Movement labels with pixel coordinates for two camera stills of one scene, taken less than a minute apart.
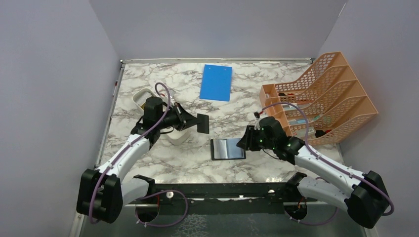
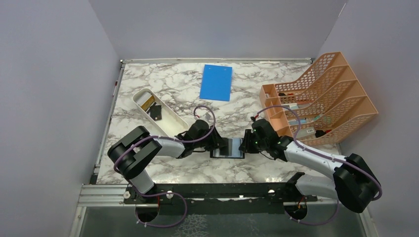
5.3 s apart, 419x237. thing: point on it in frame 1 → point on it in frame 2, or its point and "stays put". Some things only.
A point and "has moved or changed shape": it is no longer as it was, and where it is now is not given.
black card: [203, 123] has moved or changed shape
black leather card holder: [223, 149] stays put
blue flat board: [216, 83] stays put
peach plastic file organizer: [320, 103] stays put
